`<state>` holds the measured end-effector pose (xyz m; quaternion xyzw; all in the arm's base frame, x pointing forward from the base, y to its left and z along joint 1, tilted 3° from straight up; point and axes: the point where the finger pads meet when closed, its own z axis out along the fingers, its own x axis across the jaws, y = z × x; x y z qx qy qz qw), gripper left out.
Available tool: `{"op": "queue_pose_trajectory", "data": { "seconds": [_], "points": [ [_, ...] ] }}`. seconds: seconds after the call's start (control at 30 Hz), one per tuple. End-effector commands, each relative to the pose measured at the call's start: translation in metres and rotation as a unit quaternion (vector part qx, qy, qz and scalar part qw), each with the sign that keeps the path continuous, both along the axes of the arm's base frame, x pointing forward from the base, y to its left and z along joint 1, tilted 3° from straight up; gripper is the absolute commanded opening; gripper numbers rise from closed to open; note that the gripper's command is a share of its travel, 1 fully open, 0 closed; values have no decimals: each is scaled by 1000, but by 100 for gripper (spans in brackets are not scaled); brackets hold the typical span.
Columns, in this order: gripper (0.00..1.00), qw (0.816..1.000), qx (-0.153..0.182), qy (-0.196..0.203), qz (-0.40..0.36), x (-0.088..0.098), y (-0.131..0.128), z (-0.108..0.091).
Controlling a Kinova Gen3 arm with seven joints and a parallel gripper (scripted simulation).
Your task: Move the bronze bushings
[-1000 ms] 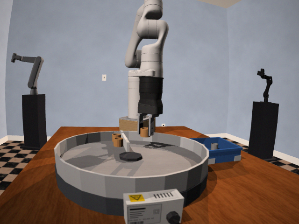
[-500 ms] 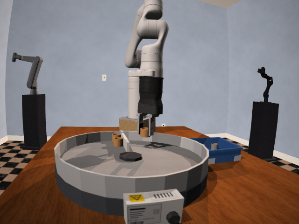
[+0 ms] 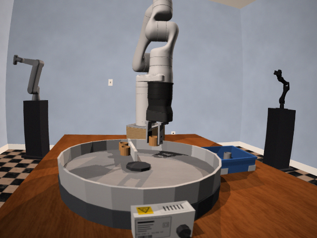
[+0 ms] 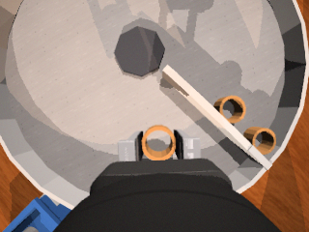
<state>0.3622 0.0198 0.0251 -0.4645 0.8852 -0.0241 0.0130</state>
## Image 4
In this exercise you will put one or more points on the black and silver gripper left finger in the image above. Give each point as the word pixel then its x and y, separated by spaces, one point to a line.
pixel 128 149

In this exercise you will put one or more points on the grey round turntable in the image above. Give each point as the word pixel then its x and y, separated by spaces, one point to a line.
pixel 77 76

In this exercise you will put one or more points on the bronze bushing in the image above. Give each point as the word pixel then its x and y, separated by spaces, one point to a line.
pixel 268 139
pixel 239 108
pixel 153 155

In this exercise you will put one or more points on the grey metal bushing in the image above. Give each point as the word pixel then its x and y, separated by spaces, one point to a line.
pixel 30 229

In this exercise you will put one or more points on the blue crate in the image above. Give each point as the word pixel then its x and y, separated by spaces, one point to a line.
pixel 44 210

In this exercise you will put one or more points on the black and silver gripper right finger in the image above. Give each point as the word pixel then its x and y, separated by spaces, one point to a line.
pixel 187 147

